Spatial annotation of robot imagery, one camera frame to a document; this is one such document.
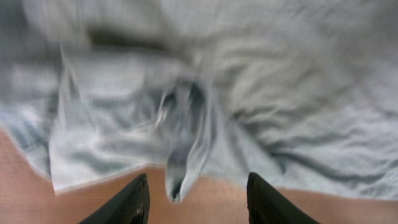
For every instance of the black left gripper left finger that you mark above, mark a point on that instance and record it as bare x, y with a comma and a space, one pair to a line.
131, 205

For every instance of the light teal t-shirt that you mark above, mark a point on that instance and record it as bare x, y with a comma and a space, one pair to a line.
303, 93

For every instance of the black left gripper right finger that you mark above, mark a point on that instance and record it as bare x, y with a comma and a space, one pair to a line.
266, 205

